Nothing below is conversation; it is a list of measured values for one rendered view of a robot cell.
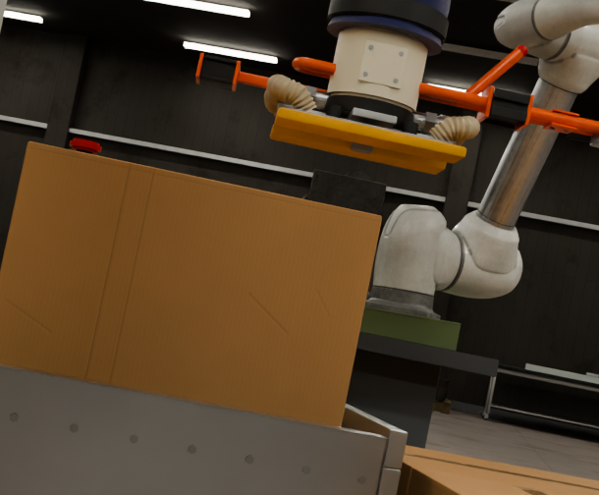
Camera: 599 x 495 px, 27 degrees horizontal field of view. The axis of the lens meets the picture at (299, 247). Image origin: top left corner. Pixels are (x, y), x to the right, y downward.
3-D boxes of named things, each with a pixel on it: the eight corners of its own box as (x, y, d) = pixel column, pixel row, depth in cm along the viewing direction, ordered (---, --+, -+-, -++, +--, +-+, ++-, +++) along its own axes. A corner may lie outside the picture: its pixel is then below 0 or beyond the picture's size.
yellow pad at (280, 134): (271, 132, 233) (277, 106, 234) (269, 138, 243) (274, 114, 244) (445, 170, 235) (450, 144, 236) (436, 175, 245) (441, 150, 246)
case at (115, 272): (-25, 382, 199) (27, 140, 201) (5, 366, 238) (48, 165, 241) (336, 450, 205) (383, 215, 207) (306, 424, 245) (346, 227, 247)
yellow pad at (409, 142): (276, 117, 215) (282, 89, 215) (273, 125, 225) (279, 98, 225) (465, 158, 216) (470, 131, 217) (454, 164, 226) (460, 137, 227)
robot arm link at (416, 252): (358, 284, 308) (373, 197, 309) (418, 296, 316) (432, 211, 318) (393, 288, 294) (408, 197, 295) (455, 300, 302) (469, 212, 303)
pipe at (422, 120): (280, 98, 217) (286, 67, 217) (273, 120, 242) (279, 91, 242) (466, 139, 219) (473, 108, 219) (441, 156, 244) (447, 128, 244)
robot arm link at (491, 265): (416, 272, 319) (484, 286, 329) (444, 303, 306) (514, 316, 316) (543, -7, 293) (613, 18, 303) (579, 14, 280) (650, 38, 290)
